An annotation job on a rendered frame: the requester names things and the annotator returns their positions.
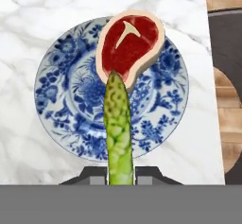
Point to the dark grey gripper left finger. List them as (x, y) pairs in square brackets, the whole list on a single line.
[(94, 175)]

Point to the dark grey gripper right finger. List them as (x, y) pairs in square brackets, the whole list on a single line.
[(148, 175)]

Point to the green asparagus spear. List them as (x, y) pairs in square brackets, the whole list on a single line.
[(118, 130)]

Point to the blue and white floral plate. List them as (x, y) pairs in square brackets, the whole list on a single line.
[(72, 98)]

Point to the red raw steak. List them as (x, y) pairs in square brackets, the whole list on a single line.
[(129, 46)]

